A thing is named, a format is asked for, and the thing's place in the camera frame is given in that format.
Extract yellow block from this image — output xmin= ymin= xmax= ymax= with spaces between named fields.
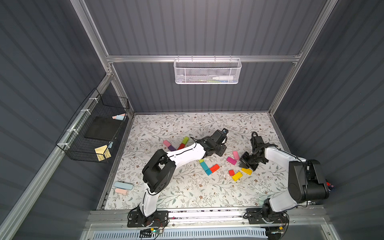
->
xmin=242 ymin=168 xmax=253 ymax=175
xmin=232 ymin=172 xmax=243 ymax=182

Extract pink block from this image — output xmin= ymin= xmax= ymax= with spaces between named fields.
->
xmin=163 ymin=140 xmax=172 ymax=148
xmin=233 ymin=151 xmax=240 ymax=161

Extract magenta block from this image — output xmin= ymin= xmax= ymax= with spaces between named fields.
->
xmin=227 ymin=157 xmax=237 ymax=166

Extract teal rectangular block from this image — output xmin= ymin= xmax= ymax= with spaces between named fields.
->
xmin=200 ymin=162 xmax=210 ymax=172

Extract long red block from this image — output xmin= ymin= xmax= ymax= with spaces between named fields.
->
xmin=178 ymin=143 xmax=186 ymax=150

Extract purple block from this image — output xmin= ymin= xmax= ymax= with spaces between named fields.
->
xmin=168 ymin=145 xmax=177 ymax=152

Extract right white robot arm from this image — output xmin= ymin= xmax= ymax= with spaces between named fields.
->
xmin=240 ymin=132 xmax=330 ymax=219

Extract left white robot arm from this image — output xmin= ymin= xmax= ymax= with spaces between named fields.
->
xmin=139 ymin=129 xmax=229 ymax=217

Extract pastel eraser blocks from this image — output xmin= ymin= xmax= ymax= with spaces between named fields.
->
xmin=114 ymin=182 xmax=134 ymax=196

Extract white bottle in basket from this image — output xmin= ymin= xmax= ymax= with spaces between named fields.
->
xmin=213 ymin=76 xmax=234 ymax=82

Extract black pad in basket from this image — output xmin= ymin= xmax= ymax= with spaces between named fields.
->
xmin=84 ymin=117 xmax=122 ymax=141

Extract yellow sticky note pad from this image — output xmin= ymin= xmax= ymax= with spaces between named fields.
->
xmin=95 ymin=145 xmax=112 ymax=162

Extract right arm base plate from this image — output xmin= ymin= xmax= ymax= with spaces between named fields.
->
xmin=243 ymin=208 xmax=289 ymax=225

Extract white wire mesh basket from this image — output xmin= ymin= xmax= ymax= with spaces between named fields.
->
xmin=174 ymin=58 xmax=242 ymax=85

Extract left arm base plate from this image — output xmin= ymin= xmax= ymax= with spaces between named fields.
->
xmin=127 ymin=209 xmax=169 ymax=228

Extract black wire basket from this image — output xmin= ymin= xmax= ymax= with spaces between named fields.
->
xmin=56 ymin=89 xmax=130 ymax=164

